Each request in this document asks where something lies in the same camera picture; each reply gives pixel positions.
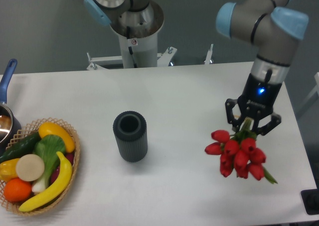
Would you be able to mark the black device at table edge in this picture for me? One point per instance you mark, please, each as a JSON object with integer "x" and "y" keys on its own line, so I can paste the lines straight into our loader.
{"x": 310, "y": 199}

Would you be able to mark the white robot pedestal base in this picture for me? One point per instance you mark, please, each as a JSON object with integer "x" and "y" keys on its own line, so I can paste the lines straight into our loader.
{"x": 135, "y": 53}

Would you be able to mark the white furniture part at right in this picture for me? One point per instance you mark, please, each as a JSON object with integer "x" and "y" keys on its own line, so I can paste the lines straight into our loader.
{"x": 311, "y": 98}

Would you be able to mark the green cucumber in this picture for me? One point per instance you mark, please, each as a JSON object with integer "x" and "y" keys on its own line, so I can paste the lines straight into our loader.
{"x": 23, "y": 147}

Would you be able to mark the dark grey ribbed vase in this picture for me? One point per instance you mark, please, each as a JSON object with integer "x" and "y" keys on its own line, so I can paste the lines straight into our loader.
{"x": 130, "y": 130}

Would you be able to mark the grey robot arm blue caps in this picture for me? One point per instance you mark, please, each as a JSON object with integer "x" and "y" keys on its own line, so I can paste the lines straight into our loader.
{"x": 267, "y": 24}

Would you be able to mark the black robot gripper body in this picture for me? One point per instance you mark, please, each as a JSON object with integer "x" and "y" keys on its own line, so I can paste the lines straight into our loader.
{"x": 258, "y": 98}

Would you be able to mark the red tulip bouquet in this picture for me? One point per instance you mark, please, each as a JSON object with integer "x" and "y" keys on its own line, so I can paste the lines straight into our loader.
{"x": 238, "y": 152}

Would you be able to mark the yellow bell pepper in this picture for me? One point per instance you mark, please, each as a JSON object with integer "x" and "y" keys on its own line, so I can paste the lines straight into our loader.
{"x": 7, "y": 170}

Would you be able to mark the beige round disc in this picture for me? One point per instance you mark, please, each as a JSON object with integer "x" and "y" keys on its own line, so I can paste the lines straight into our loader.
{"x": 30, "y": 167}

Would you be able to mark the green bok choy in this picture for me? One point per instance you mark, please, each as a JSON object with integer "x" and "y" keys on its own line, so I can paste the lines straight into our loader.
{"x": 46, "y": 149}

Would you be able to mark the woven wicker basket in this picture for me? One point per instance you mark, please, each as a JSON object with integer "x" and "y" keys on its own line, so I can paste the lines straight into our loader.
{"x": 21, "y": 134}

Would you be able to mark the yellow banana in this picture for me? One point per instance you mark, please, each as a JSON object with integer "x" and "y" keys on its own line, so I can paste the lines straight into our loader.
{"x": 54, "y": 190}

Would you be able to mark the yellow squash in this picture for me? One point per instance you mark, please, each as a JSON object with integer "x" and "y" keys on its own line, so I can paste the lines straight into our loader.
{"x": 50, "y": 128}

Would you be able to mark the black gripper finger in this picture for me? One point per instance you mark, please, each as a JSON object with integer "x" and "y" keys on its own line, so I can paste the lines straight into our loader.
{"x": 236, "y": 122}
{"x": 265, "y": 129}

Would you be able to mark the blue handled saucepan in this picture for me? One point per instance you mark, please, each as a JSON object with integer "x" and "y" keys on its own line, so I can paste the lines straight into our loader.
{"x": 9, "y": 125}

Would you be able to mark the dark red vegetable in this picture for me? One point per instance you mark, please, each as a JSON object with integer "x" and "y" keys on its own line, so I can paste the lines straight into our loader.
{"x": 70, "y": 158}

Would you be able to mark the orange fruit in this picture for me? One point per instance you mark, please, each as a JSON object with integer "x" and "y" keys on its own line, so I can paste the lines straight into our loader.
{"x": 17, "y": 190}

